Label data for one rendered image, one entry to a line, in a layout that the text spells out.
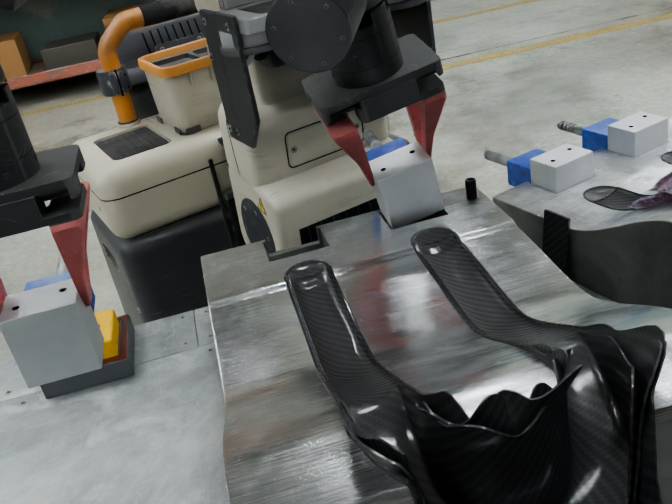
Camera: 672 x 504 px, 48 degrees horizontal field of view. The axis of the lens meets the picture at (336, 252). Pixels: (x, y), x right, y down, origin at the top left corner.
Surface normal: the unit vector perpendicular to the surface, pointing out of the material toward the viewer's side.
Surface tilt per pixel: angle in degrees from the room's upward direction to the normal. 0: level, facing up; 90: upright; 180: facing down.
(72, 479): 0
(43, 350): 91
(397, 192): 98
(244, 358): 3
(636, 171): 0
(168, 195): 90
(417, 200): 98
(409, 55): 13
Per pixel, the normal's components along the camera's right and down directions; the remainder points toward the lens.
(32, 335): 0.22, 0.44
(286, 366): -0.17, -0.87
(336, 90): -0.29, -0.74
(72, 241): 0.28, 0.72
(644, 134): 0.50, 0.33
